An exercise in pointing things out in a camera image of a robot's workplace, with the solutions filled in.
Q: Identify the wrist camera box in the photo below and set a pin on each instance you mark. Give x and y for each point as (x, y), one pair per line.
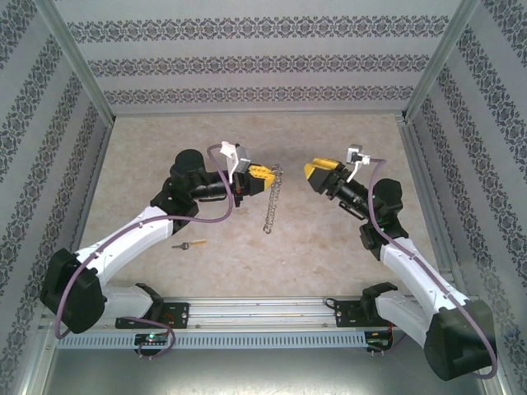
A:
(243, 156)
(355, 153)

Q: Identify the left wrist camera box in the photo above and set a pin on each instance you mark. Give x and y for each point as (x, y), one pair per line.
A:
(243, 156)

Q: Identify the aluminium frame rail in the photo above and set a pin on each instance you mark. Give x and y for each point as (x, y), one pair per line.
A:
(255, 112)

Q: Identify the aluminium frame bar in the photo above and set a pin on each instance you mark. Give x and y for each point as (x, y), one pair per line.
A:
(29, 378)
(503, 390)

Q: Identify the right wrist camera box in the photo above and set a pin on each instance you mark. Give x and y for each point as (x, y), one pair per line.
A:
(355, 153)

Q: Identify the aluminium mounting rail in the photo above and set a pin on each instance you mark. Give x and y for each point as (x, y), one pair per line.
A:
(263, 312)

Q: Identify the aluminium frame post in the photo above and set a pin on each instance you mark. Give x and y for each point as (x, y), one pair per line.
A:
(76, 61)
(436, 61)

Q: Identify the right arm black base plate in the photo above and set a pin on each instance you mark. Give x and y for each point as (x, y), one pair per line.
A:
(343, 317)

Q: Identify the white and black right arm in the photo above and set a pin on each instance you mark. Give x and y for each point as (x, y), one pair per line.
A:
(403, 308)

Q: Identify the silver key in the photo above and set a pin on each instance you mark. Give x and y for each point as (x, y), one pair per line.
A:
(180, 247)

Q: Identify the grey metal sheet panel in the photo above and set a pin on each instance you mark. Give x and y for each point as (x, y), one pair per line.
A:
(263, 374)

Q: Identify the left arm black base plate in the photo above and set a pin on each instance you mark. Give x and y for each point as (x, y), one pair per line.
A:
(181, 314)

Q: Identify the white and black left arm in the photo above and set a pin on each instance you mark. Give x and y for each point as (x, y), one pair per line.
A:
(131, 234)

